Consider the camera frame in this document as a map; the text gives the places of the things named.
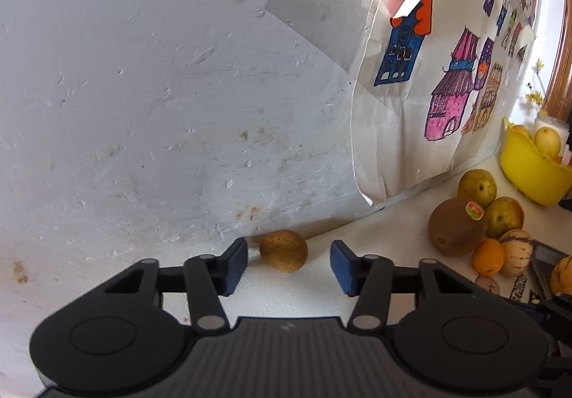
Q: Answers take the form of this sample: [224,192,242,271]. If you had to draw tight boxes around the brown wooden door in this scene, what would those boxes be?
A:
[543,36,572,122]

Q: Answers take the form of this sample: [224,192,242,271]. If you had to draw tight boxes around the brown kiwi with sticker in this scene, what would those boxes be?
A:
[428,197,489,257]

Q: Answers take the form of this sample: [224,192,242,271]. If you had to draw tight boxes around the clear jar with white lid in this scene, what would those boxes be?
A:
[534,114,570,144]

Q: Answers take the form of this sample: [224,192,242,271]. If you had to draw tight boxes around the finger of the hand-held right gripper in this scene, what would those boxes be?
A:
[505,295,572,328]

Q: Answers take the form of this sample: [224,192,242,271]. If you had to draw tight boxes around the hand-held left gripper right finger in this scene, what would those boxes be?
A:
[330,240,474,333]

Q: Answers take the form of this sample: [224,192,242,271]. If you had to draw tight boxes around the striped yellow pepino melon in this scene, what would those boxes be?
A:
[498,228,534,277]
[549,256,572,295]

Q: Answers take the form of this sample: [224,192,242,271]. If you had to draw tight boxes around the yellow plastic bowl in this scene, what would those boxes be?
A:
[499,116,572,207]

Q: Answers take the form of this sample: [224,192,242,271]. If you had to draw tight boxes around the grey metal tray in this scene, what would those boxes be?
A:
[529,242,572,305]

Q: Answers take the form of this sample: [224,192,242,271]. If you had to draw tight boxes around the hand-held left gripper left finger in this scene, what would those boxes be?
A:
[104,238,248,333]

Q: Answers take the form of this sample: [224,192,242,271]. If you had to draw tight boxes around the house drawing wall poster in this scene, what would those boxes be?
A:
[349,0,543,207]

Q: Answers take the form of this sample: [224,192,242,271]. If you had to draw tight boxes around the brownish green pear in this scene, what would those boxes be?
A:
[457,169,498,208]
[485,197,524,239]

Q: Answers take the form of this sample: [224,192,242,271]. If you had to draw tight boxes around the yellow flowers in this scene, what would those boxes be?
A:
[525,59,548,115]

